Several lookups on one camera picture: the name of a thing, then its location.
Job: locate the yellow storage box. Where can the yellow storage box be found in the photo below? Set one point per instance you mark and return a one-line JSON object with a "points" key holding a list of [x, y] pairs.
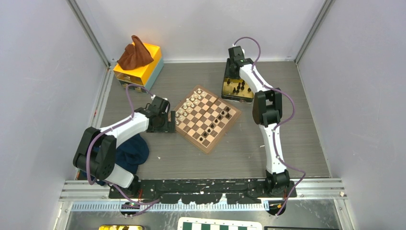
{"points": [[143, 77]]}

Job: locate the gold tin at bottom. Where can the gold tin at bottom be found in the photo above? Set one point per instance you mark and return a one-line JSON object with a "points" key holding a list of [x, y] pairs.
{"points": [[121, 227]]}

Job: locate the green white chess mat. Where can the green white chess mat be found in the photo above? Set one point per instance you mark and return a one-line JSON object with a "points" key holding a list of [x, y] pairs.
{"points": [[187, 223]]}

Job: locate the black mounting base plate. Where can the black mounting base plate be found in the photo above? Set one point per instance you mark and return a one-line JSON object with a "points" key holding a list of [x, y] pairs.
{"points": [[202, 191]]}

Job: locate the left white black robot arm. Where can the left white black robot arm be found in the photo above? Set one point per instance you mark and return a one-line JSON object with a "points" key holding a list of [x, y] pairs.
{"points": [[136, 123]]}

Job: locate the white chess piece row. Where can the white chess piece row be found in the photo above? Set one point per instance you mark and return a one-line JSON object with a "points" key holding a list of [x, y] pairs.
{"points": [[193, 108]]}

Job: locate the black chess piece cluster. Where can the black chess piece cluster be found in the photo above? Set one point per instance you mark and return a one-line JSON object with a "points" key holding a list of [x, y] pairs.
{"points": [[210, 126]]}

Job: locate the brown cloth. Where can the brown cloth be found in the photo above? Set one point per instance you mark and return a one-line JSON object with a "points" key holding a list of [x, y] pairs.
{"points": [[135, 55]]}

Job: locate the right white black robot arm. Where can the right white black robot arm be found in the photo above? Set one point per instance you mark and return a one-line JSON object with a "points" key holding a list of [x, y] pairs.
{"points": [[267, 114]]}

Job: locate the dark blue cloth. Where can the dark blue cloth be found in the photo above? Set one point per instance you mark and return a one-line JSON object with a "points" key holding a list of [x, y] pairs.
{"points": [[133, 155]]}

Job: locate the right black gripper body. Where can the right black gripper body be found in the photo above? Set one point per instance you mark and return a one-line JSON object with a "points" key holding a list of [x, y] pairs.
{"points": [[228, 73]]}

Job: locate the gold metal tray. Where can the gold metal tray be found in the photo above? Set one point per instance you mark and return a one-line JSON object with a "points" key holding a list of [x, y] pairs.
{"points": [[236, 90]]}

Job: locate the wooden chess board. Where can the wooden chess board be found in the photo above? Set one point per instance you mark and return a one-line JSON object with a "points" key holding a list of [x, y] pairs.
{"points": [[217, 104]]}

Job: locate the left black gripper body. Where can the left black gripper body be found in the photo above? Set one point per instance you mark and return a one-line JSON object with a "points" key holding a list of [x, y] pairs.
{"points": [[162, 126]]}

